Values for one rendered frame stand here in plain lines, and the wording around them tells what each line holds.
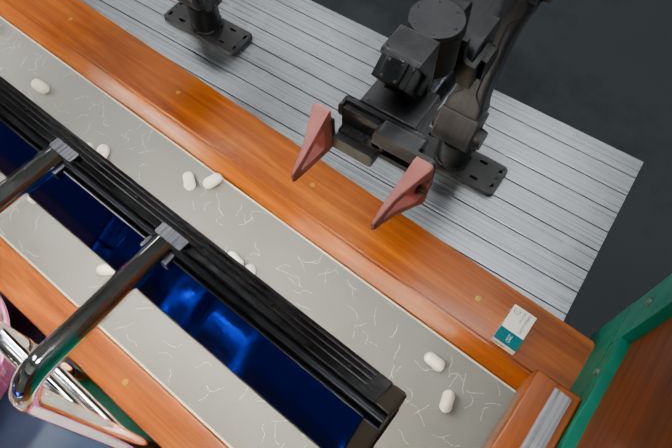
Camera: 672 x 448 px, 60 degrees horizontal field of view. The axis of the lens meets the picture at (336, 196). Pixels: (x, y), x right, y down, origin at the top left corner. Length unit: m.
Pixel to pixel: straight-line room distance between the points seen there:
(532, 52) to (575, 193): 1.23
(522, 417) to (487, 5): 0.48
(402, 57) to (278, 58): 0.72
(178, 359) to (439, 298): 0.39
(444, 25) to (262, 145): 0.49
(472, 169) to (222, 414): 0.60
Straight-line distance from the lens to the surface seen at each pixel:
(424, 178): 0.57
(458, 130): 0.97
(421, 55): 0.55
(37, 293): 0.97
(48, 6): 1.34
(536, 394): 0.76
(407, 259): 0.89
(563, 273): 1.05
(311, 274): 0.90
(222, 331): 0.52
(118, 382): 0.88
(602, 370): 0.79
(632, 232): 1.98
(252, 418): 0.85
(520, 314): 0.87
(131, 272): 0.52
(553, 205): 1.11
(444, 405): 0.84
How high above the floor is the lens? 1.57
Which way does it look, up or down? 60 degrees down
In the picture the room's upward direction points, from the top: straight up
